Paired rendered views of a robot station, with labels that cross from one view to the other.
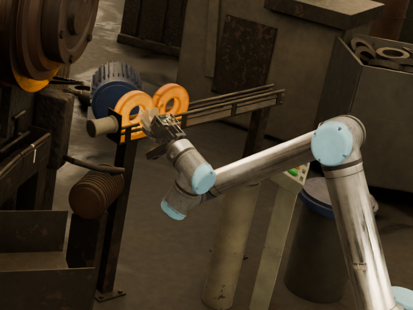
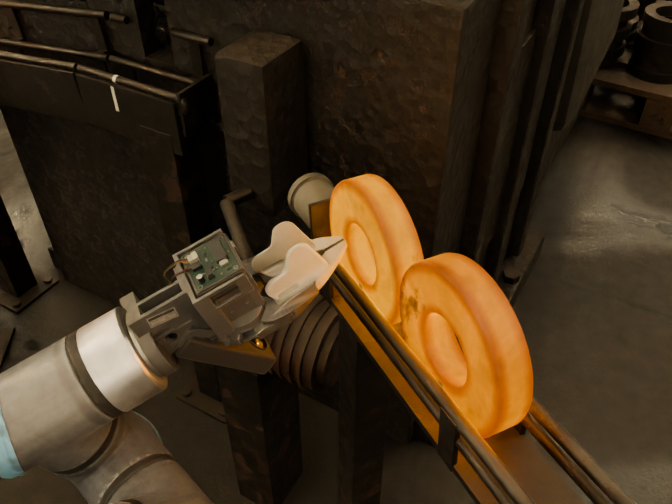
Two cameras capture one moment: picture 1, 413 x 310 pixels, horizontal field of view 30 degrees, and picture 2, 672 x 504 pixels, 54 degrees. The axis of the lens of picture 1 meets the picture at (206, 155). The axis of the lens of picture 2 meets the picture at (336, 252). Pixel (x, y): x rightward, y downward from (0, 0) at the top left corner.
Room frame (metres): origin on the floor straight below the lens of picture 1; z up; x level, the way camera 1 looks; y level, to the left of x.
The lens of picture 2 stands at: (2.62, -0.22, 1.15)
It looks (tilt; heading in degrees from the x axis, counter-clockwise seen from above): 41 degrees down; 111
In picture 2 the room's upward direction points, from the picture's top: straight up
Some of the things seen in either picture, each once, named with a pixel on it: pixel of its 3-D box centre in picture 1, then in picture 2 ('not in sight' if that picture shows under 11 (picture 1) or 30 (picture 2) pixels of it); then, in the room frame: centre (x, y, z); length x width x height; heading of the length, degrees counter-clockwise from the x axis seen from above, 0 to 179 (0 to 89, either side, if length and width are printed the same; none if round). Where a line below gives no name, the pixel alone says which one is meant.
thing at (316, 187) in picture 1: (326, 240); not in sight; (2.82, -0.54, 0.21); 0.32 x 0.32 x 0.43
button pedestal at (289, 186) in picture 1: (276, 237); not in sight; (2.57, -0.31, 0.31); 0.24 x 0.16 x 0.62; 171
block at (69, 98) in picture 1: (51, 128); (267, 126); (2.24, 0.49, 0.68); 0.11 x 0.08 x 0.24; 81
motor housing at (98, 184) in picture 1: (89, 243); (281, 408); (2.31, 0.33, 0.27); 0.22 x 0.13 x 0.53; 171
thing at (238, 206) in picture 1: (230, 242); not in sight; (2.56, -0.15, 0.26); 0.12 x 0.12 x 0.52
